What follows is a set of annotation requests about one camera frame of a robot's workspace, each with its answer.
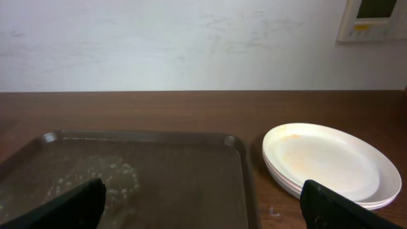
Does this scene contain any white wall panel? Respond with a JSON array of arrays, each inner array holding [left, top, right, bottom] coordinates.
[[337, 0, 406, 42]]

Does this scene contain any pink white plate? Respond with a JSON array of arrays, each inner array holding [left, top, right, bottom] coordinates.
[[262, 149, 403, 211]]

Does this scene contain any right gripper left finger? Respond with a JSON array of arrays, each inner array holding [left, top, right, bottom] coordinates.
[[1, 178, 107, 229]]

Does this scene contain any cream white plate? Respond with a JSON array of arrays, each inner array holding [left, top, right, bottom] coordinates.
[[262, 123, 400, 202]]

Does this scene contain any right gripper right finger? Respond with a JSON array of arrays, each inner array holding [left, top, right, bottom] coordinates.
[[300, 179, 401, 229]]

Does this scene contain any brown serving tray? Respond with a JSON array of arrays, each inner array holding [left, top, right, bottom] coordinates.
[[1, 130, 260, 228]]

